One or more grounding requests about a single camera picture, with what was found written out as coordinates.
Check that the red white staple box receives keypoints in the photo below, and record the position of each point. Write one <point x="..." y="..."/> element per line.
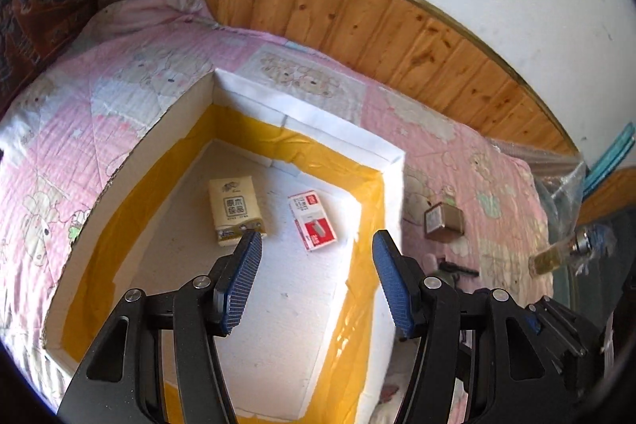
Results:
<point x="313" y="220"/>

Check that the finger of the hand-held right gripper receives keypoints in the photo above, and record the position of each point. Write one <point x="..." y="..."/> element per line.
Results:
<point x="571" y="334"/>

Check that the teal plastic item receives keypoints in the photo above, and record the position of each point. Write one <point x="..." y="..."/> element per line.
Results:
<point x="608" y="156"/>

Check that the clear plastic bag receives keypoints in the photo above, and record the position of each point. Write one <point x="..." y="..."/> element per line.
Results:
<point x="556" y="185"/>

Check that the glass bottle metal cap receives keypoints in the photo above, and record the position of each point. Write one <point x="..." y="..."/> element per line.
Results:
<point x="546" y="261"/>

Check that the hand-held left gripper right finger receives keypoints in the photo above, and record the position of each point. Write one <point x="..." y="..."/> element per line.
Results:
<point x="392" y="280"/>

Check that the white foam box yellow tape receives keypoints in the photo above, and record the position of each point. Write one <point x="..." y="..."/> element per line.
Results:
<point x="298" y="305"/>

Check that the small brown box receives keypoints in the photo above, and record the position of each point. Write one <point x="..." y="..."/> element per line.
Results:
<point x="444" y="220"/>

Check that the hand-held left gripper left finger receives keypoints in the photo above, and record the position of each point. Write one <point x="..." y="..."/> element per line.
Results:
<point x="243" y="275"/>

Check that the beige tissue pack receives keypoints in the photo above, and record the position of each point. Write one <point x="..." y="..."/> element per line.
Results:
<point x="233" y="205"/>

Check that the pink printed blanket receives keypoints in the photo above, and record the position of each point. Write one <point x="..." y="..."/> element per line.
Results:
<point x="99" y="96"/>

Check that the wooden headboard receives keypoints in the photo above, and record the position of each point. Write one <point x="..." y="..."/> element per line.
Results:
<point x="348" y="6"/>

